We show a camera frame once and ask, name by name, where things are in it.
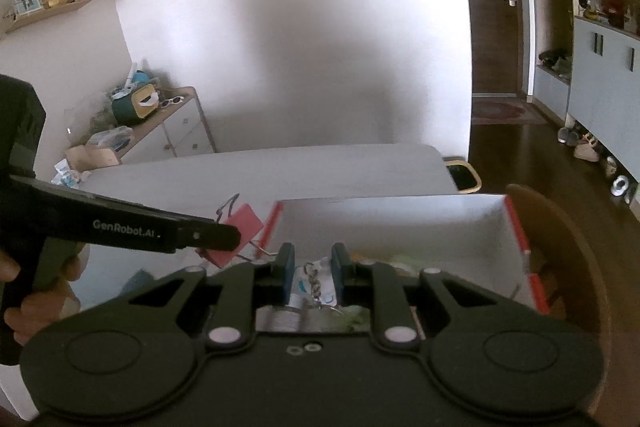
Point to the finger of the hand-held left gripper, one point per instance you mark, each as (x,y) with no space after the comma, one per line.
(210,237)

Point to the pale sneakers pair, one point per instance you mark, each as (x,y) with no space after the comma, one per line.
(587,149)

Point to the brown cardboard box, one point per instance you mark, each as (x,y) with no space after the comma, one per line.
(92,156)

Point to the dark shoes pile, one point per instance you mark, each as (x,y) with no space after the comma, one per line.
(554,63)

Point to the brown door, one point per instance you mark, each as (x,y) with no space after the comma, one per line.
(492,47)

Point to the white wall cabinet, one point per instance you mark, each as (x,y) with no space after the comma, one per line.
(600,72)

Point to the red cardboard box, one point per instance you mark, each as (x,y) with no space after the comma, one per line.
(400,227)

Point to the white wooden-top sideboard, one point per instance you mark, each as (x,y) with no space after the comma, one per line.
(185,132)

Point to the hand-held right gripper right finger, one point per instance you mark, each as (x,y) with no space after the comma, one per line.
(340,269)

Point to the white sunglasses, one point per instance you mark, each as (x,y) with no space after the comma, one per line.
(172,101)

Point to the teal tissue box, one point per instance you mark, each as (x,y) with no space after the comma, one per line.
(132,107)

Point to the crumpled clear plastic bag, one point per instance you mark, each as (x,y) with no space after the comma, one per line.
(110,138)

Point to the red doormat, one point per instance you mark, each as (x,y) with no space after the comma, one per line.
(507,112)

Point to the grey slippers pair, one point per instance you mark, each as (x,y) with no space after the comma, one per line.
(568,136)

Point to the person's left hand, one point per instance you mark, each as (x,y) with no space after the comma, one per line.
(20,324)

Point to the black wooden-frame stool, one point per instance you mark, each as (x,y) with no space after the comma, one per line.
(460,174)

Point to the black and white shoes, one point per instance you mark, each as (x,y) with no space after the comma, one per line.
(620,182)

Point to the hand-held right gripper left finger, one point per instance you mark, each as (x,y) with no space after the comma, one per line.
(286,269)

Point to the row of shelf ornaments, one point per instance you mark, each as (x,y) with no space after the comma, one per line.
(605,7)

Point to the wooden wall shelf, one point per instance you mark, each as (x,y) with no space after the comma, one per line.
(50,17)

